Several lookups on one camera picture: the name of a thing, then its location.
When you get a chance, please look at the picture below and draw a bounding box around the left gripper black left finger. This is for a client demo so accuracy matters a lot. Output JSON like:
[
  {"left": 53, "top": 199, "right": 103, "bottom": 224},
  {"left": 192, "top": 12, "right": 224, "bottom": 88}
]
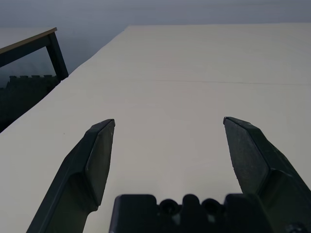
[{"left": 26, "top": 118, "right": 116, "bottom": 233}]

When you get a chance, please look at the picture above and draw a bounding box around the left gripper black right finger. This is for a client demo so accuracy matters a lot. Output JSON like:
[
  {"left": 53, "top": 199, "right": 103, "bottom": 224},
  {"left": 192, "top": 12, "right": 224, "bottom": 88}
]
[{"left": 223, "top": 116, "right": 311, "bottom": 233}]

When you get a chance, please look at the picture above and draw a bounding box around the dark foam puzzle floor mat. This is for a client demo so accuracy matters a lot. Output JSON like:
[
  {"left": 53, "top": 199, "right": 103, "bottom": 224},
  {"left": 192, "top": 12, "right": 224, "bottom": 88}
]
[{"left": 0, "top": 75, "right": 60, "bottom": 133}]

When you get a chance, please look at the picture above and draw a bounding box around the wooden side table black frame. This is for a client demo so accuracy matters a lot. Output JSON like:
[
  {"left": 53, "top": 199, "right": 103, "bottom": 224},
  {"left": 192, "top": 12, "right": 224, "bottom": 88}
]
[{"left": 0, "top": 27, "right": 69, "bottom": 82}]

